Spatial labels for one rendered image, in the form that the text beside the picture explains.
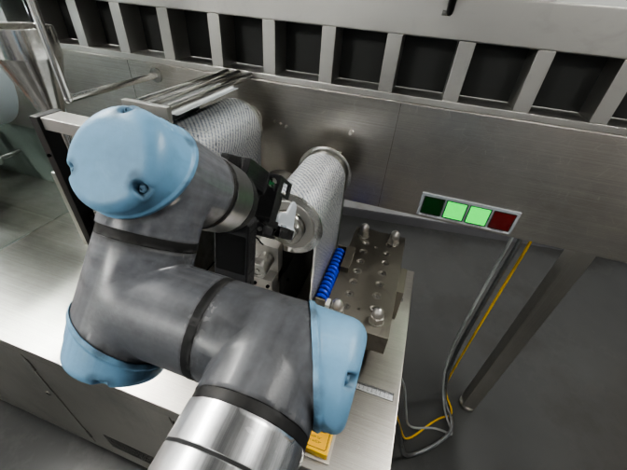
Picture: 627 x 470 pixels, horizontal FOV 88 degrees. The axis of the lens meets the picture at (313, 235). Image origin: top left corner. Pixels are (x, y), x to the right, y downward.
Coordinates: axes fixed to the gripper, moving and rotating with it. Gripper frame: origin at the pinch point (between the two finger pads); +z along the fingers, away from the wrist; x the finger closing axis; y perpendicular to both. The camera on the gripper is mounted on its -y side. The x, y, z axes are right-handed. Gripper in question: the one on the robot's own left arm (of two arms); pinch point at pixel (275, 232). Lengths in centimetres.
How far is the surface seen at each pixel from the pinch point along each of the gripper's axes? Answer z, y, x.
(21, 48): 2, 25, 69
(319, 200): 14.2, 8.9, -2.7
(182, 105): 2.4, 19.3, 25.8
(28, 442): 68, -115, 107
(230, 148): 13.3, 15.7, 19.6
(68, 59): 28, 36, 90
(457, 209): 41, 19, -34
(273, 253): 14.3, -4.2, 4.1
